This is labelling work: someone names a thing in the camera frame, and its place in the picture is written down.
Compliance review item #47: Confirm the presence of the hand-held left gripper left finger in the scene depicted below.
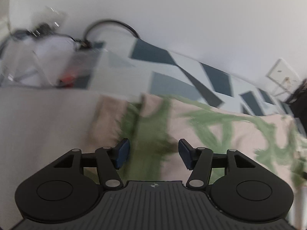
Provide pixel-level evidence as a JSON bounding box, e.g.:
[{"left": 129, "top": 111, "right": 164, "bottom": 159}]
[{"left": 53, "top": 138, "right": 131, "bottom": 189}]

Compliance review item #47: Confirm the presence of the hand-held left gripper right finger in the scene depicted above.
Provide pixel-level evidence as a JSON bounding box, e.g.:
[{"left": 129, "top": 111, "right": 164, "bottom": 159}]
[{"left": 179, "top": 138, "right": 258, "bottom": 190}]

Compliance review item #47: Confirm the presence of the green beige patterned garment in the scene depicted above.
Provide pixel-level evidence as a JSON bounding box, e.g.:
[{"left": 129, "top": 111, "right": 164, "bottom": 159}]
[{"left": 85, "top": 93, "right": 307, "bottom": 190}]

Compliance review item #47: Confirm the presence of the geometric patterned bed sheet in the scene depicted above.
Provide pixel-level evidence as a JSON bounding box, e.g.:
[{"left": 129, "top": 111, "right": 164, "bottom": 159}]
[{"left": 0, "top": 38, "right": 307, "bottom": 230}]

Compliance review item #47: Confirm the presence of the clear plastic pouch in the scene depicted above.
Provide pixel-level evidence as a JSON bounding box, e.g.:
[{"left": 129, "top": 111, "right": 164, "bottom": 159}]
[{"left": 0, "top": 32, "right": 106, "bottom": 90}]

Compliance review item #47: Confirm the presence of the white wall socket panel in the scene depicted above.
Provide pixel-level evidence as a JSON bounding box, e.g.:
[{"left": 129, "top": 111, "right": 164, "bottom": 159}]
[{"left": 266, "top": 58, "right": 302, "bottom": 99}]

